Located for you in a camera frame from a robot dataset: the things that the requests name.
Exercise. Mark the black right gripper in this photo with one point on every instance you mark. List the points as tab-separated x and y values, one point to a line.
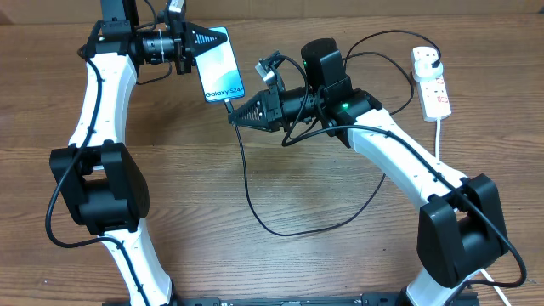
271	102

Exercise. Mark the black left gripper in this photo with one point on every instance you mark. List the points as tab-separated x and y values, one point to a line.
188	34

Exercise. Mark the Galaxy S24+ smartphone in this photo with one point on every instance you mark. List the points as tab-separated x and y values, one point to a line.
219	72

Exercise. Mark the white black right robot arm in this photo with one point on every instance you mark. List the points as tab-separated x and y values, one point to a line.
461	226

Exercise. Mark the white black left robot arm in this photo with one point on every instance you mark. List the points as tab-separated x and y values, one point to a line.
95	175

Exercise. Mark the white charger plug adapter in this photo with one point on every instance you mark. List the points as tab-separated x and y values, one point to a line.
424	70

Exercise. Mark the white power strip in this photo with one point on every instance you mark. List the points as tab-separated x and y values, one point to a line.
433	95

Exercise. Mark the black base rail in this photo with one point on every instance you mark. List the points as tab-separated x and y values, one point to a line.
369	299

